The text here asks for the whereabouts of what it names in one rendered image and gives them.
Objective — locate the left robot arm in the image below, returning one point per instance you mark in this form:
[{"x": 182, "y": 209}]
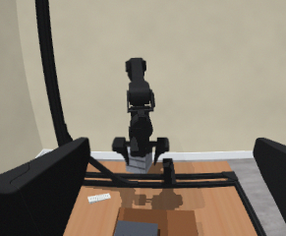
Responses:
[{"x": 138, "y": 93}]

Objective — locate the dark grey network switch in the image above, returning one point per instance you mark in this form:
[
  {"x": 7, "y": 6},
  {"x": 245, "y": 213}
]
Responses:
[{"x": 130, "y": 228}]

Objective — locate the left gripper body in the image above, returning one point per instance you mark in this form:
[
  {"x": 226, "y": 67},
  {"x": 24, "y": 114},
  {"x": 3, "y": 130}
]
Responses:
[{"x": 162, "y": 144}]

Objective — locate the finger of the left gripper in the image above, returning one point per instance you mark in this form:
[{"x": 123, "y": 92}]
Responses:
[
  {"x": 125, "y": 154},
  {"x": 156, "y": 155}
]

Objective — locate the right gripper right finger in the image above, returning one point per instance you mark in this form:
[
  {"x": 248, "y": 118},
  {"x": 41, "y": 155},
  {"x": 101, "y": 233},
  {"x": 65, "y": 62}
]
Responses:
[{"x": 270, "y": 157}]

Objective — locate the brown wooden stand with grey legs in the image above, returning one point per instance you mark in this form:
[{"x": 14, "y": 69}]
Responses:
[{"x": 170, "y": 222}]

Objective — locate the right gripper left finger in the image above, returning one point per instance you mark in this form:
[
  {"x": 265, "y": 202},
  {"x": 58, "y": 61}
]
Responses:
[{"x": 37, "y": 197}]

